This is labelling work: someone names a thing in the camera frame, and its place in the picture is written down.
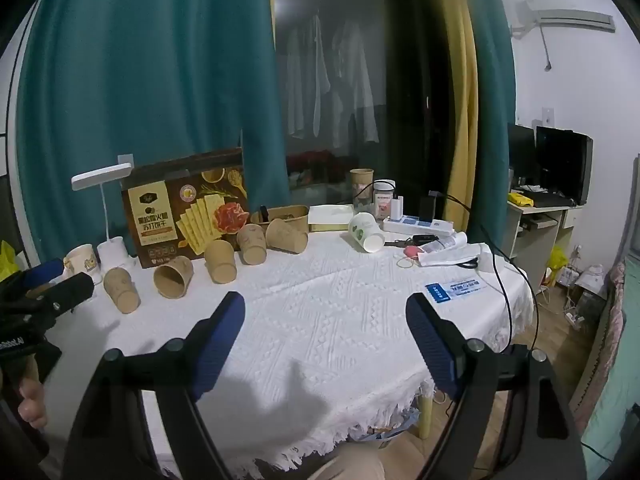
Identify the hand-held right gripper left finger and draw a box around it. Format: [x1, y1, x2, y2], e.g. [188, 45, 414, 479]
[60, 291, 246, 480]

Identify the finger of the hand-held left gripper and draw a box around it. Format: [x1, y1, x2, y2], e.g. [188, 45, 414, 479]
[20, 258, 64, 288]
[46, 272, 96, 317]

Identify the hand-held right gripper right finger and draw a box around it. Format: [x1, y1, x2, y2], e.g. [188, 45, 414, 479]
[405, 293, 589, 480]

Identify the white green-print paper cup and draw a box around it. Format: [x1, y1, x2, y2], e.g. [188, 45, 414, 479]
[348, 212, 386, 254]

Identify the tall brown paper cup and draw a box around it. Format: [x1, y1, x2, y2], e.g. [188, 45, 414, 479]
[349, 168, 375, 200]

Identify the person's left hand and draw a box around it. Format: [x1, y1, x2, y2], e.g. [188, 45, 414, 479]
[16, 360, 49, 434]

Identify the white printed mug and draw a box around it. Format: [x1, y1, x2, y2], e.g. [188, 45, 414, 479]
[63, 244, 103, 286]

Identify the yellow plastic bag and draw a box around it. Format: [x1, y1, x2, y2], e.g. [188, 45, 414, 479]
[0, 240, 18, 283]
[547, 244, 570, 273]

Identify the blue and white card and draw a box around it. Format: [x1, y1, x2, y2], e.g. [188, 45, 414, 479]
[425, 279, 488, 306]

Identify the wooden table leg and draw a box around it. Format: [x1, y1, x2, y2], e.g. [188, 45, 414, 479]
[418, 394, 435, 440]

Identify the white desk lamp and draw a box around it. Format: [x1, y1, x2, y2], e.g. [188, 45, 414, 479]
[71, 162, 137, 268]

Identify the white paper sheet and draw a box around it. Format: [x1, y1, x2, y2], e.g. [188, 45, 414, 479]
[417, 242, 496, 270]

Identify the white tube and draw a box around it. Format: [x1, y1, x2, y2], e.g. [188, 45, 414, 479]
[422, 231, 468, 256]

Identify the white tablecloth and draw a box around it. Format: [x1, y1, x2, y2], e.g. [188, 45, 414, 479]
[50, 229, 537, 477]

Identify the white power strip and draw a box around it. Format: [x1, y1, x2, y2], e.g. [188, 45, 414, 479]
[382, 215, 455, 237]

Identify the black power adapter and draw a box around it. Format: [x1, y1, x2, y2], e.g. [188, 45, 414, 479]
[419, 191, 445, 223]

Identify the brown cracker box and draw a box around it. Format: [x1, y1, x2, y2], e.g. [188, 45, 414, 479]
[121, 148, 250, 269]

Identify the brown paper bowl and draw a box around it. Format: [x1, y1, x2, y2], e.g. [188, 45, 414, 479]
[250, 204, 311, 233]

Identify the glass jar with white label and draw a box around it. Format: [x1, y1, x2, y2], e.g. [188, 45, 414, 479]
[372, 180, 397, 221]

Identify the white computer desk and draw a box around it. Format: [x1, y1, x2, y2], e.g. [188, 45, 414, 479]
[500, 192, 585, 292]

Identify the white flat box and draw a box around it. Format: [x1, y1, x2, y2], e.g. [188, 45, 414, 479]
[307, 204, 355, 233]

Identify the pink floral cloth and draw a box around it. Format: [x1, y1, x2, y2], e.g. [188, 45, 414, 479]
[570, 255, 638, 433]

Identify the black keyboard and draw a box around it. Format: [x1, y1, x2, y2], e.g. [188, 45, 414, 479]
[530, 195, 575, 209]

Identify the black computer monitor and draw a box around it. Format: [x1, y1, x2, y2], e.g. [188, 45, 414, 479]
[535, 126, 595, 206]
[507, 123, 537, 187]

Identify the teal curtain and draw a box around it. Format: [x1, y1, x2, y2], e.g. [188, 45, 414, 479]
[16, 0, 292, 263]
[457, 0, 517, 263]

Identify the yellow curtain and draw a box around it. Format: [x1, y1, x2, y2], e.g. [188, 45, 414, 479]
[429, 0, 482, 243]

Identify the white hanging shirt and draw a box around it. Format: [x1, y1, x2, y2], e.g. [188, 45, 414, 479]
[284, 12, 332, 140]
[330, 19, 382, 150]

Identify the white air conditioner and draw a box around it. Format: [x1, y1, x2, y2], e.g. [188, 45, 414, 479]
[520, 7, 617, 34]

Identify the black cable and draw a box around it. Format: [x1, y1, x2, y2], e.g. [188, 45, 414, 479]
[427, 191, 540, 361]

